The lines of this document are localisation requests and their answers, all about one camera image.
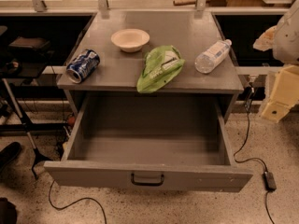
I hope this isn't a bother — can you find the black shoe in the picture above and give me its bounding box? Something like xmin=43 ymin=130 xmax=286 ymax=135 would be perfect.
xmin=0 ymin=142 xmax=21 ymax=172

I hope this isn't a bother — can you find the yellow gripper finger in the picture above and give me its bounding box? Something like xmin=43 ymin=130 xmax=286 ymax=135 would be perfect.
xmin=261 ymin=65 xmax=299 ymax=123

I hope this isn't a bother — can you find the wooden stick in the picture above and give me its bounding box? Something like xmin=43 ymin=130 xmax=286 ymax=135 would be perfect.
xmin=173 ymin=0 xmax=197 ymax=7

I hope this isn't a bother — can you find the black stand with legs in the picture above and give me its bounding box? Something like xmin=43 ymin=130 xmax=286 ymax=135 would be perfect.
xmin=2 ymin=78 xmax=65 ymax=179

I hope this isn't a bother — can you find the black cable floor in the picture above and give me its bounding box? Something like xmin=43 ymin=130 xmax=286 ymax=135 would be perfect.
xmin=48 ymin=180 xmax=108 ymax=224
xmin=233 ymin=86 xmax=277 ymax=224

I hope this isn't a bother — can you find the black cable right floor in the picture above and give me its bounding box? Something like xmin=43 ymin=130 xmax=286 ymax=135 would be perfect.
xmin=233 ymin=86 xmax=277 ymax=224

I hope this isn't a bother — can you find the white bowl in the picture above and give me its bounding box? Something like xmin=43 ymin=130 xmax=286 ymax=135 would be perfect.
xmin=111 ymin=29 xmax=150 ymax=53

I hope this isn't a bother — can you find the grey cabinet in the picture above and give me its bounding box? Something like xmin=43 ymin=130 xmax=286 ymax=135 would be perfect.
xmin=58 ymin=10 xmax=243 ymax=118

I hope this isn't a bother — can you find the green chip bag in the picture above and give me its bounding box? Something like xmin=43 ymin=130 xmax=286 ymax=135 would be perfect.
xmin=136 ymin=45 xmax=185 ymax=93

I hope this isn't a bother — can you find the black power adapter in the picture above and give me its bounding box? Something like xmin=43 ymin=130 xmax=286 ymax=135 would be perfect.
xmin=263 ymin=172 xmax=277 ymax=191

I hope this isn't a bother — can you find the black cable left floor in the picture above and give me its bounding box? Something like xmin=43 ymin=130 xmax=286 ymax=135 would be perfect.
xmin=48 ymin=180 xmax=108 ymax=224

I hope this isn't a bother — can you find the black drawer handle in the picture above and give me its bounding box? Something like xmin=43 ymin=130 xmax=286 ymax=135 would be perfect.
xmin=131 ymin=174 xmax=164 ymax=187

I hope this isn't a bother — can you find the open grey top drawer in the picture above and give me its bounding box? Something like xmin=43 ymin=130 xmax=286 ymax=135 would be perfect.
xmin=45 ymin=93 xmax=252 ymax=192

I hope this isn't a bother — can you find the black box on stand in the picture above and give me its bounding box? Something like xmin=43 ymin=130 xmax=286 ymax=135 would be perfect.
xmin=8 ymin=36 xmax=50 ymax=51

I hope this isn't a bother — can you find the clear plastic water bottle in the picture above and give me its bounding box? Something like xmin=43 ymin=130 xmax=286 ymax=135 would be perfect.
xmin=194 ymin=39 xmax=232 ymax=74

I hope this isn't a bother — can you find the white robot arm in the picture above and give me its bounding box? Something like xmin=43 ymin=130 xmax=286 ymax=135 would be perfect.
xmin=253 ymin=0 xmax=299 ymax=123

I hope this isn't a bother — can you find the blue pepsi can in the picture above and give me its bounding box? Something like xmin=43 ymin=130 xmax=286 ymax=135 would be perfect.
xmin=66 ymin=49 xmax=100 ymax=84

